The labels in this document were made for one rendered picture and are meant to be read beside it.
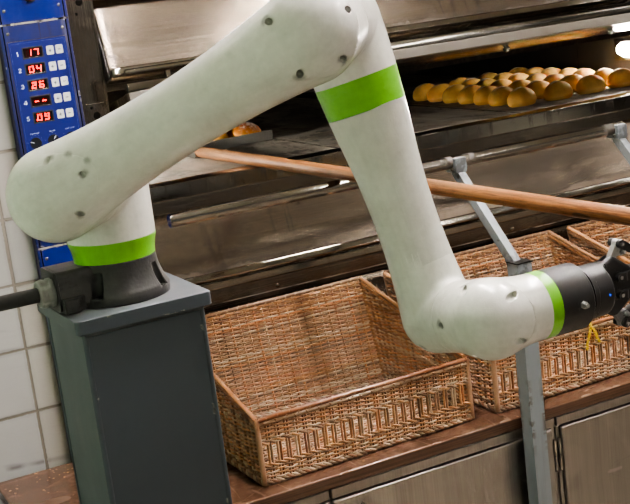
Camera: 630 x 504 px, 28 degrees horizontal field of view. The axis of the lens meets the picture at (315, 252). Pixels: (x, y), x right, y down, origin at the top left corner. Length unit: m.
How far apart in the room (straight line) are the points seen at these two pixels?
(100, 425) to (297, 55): 0.63
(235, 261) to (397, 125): 1.46
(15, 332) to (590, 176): 1.67
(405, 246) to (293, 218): 1.48
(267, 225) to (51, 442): 0.75
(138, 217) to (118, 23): 1.23
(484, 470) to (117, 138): 1.58
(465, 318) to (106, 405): 0.53
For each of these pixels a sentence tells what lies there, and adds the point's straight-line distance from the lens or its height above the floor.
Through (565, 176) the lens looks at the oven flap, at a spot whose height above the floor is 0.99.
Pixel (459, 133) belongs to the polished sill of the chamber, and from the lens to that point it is 3.40.
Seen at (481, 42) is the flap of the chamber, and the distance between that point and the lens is 3.25.
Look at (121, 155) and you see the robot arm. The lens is 1.61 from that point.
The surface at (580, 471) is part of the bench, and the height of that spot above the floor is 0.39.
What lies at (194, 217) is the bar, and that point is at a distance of 2.66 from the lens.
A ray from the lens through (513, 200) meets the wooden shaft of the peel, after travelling 2.28.
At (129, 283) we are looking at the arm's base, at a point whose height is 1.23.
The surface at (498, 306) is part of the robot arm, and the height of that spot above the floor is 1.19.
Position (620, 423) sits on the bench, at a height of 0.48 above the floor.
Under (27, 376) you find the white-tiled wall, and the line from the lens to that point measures 3.01.
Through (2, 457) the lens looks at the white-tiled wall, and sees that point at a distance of 3.05.
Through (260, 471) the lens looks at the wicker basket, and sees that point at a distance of 2.71.
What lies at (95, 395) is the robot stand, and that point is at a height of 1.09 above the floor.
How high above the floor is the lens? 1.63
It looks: 12 degrees down
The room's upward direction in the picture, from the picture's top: 7 degrees counter-clockwise
